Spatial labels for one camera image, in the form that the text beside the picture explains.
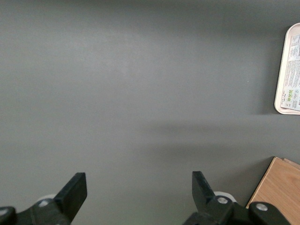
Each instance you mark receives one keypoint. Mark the wooden drawer cabinet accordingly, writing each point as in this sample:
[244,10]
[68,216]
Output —
[276,187]

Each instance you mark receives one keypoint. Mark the red tartan cookie box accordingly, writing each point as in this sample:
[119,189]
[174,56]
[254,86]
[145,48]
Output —
[294,77]

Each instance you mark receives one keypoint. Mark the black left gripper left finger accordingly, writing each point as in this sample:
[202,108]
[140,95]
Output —
[68,197]

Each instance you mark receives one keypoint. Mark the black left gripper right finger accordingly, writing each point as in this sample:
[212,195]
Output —
[204,199]

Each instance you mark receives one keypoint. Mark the beige plastic tray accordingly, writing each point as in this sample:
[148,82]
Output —
[283,70]

